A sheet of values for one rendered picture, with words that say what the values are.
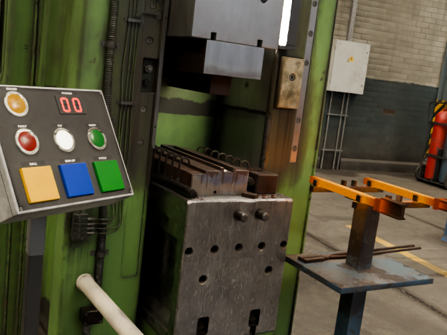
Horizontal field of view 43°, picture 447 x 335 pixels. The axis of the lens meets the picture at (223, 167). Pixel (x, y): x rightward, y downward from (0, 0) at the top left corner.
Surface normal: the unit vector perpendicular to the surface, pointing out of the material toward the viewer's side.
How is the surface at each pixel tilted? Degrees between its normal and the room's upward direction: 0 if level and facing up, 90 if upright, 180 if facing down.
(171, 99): 90
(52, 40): 90
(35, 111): 60
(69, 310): 90
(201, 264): 90
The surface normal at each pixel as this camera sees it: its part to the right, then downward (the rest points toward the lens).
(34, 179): 0.78, -0.32
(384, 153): 0.38, 0.17
